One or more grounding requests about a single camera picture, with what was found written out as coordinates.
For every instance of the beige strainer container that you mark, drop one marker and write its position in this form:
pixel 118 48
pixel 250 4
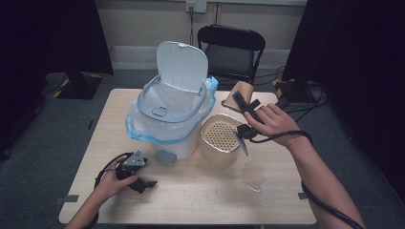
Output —
pixel 216 156

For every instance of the black folding chair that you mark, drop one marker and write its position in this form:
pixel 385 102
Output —
pixel 229 58

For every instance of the small black strip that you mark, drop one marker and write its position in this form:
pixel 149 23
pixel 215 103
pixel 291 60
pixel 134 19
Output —
pixel 90 124

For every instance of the person's right hand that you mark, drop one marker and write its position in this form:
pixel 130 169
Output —
pixel 277 122

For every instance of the grey tape piece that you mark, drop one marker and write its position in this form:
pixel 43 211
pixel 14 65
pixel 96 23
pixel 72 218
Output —
pixel 302 196
pixel 67 199

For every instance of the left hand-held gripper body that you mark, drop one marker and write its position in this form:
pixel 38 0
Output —
pixel 134 160

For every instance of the person's left hand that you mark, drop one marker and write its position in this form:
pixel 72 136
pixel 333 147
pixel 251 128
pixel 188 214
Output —
pixel 110 186

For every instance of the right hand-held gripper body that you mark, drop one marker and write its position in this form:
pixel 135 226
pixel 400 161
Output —
pixel 246 132

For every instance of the brown paper cup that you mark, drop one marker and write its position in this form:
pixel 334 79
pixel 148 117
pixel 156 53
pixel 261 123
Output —
pixel 243 87

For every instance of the black stand base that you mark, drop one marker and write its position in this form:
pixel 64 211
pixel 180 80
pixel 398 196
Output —
pixel 79 89
pixel 293 92

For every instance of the clear blue-edged plastic bin bag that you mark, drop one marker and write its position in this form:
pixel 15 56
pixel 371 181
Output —
pixel 143 127

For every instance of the white wall socket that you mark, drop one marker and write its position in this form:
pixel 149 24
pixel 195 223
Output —
pixel 200 6

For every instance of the dark curtain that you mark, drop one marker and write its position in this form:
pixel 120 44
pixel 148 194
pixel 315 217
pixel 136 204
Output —
pixel 47 38
pixel 366 63

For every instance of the white bin with grey lid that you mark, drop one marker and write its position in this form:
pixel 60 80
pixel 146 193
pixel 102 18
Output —
pixel 181 63

